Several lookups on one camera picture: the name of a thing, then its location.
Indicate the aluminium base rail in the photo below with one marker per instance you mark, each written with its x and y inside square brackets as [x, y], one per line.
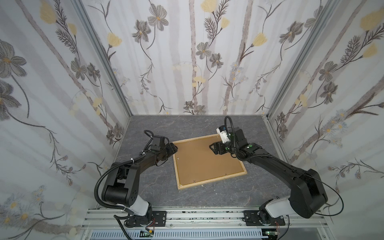
[296, 228]

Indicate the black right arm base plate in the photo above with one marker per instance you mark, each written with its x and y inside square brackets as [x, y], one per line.
[252, 219]

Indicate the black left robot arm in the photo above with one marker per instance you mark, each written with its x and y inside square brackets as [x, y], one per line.
[118, 187]

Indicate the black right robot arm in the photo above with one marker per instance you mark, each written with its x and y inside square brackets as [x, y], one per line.
[307, 195]

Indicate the aluminium corner post right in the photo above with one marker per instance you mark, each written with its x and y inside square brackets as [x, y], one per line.
[317, 29]

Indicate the brown wooden backing board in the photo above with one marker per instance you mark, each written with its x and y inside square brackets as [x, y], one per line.
[204, 162]

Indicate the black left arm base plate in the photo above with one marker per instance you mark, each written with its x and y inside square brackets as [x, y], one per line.
[152, 218]

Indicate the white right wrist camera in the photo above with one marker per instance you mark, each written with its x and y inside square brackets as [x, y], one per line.
[222, 131]

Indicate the light wooden picture frame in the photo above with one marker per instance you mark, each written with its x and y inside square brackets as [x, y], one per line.
[177, 174]

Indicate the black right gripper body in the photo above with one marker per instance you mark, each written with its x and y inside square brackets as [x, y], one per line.
[219, 147]

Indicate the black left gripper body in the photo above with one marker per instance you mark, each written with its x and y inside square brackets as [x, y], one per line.
[163, 151]

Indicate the aluminium corner post left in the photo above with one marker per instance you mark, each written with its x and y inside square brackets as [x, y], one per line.
[101, 53]

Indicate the white slotted cable duct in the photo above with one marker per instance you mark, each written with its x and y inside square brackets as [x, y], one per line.
[181, 234]

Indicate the aluminium corner post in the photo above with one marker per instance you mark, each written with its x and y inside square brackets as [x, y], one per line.
[101, 53]
[317, 29]

